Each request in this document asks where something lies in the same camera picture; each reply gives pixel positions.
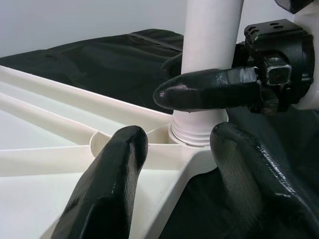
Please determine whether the white tapered table leg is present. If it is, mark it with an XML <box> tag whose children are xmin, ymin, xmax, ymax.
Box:
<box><xmin>168</xmin><ymin>0</ymin><xmax>244</xmax><ymax>147</ymax></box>

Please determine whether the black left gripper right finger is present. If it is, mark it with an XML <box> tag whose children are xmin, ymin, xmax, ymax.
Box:
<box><xmin>210</xmin><ymin>121</ymin><xmax>319</xmax><ymax>239</ymax></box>

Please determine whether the black table cloth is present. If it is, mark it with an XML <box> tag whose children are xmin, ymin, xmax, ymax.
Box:
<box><xmin>0</xmin><ymin>28</ymin><xmax>319</xmax><ymax>239</ymax></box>

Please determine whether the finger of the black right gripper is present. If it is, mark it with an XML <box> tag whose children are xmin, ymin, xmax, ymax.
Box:
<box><xmin>152</xmin><ymin>66</ymin><xmax>262</xmax><ymax>113</ymax></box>
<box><xmin>160</xmin><ymin>41</ymin><xmax>251</xmax><ymax>78</ymax></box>

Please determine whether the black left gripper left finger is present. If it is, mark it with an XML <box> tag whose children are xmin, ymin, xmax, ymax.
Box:
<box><xmin>51</xmin><ymin>124</ymin><xmax>150</xmax><ymax>239</ymax></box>

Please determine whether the white plastic table top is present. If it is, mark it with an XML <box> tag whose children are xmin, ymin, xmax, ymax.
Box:
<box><xmin>0</xmin><ymin>64</ymin><xmax>230</xmax><ymax>239</ymax></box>

